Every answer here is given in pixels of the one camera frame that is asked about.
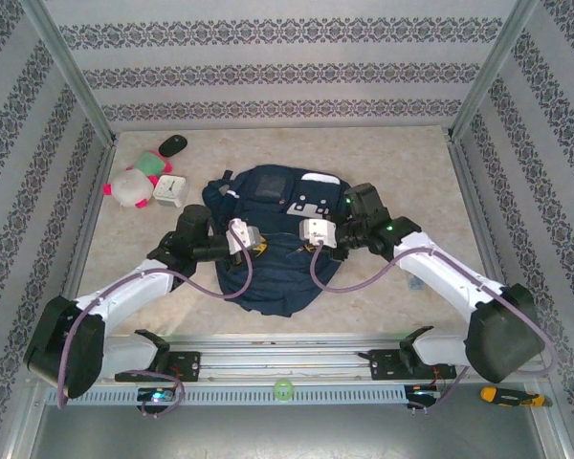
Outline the navy blue backpack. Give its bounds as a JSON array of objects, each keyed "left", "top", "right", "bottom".
[{"left": 201, "top": 164, "right": 351, "bottom": 318}]

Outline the white square alarm clock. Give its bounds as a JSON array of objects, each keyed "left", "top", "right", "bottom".
[{"left": 152, "top": 175, "right": 190, "bottom": 209}]

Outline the white green pink plush toy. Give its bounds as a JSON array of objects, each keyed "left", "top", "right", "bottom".
[{"left": 101, "top": 149, "right": 175, "bottom": 210}]

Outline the black computer mouse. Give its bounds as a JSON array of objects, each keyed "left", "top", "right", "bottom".
[{"left": 158, "top": 135, "right": 188, "bottom": 158}]

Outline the yellow and black screwdriver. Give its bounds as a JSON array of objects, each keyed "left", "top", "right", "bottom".
[{"left": 480, "top": 386, "right": 554, "bottom": 408}]

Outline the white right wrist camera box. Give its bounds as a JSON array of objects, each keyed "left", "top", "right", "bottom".
[{"left": 298, "top": 218, "right": 339, "bottom": 250}]

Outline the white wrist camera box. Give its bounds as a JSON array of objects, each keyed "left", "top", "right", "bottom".
[
  {"left": 225, "top": 217, "right": 262, "bottom": 254},
  {"left": 298, "top": 218, "right": 339, "bottom": 250}
]

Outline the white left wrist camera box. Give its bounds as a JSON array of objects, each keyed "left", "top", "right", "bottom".
[{"left": 225, "top": 217, "right": 262, "bottom": 254}]

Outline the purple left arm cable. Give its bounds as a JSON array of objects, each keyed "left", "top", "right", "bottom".
[{"left": 55, "top": 229, "right": 255, "bottom": 420}]

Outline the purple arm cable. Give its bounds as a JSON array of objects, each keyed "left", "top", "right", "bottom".
[
  {"left": 55, "top": 229, "right": 255, "bottom": 420},
  {"left": 309, "top": 241, "right": 558, "bottom": 416}
]

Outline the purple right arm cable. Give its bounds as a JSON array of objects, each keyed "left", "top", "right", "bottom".
[{"left": 309, "top": 241, "right": 558, "bottom": 416}]

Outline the aluminium side rail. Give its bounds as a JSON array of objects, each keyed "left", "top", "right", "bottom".
[
  {"left": 47, "top": 142, "right": 119, "bottom": 345},
  {"left": 447, "top": 136, "right": 525, "bottom": 343}
]

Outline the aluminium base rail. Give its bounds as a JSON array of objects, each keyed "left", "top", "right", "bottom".
[{"left": 27, "top": 334, "right": 549, "bottom": 386}]

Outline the grey slotted cable duct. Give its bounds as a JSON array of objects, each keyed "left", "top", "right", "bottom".
[{"left": 45, "top": 385, "right": 408, "bottom": 406}]

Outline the aluminium frame post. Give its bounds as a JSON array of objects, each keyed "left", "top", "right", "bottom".
[
  {"left": 21, "top": 0, "right": 117, "bottom": 147},
  {"left": 449, "top": 0, "right": 541, "bottom": 141}
]

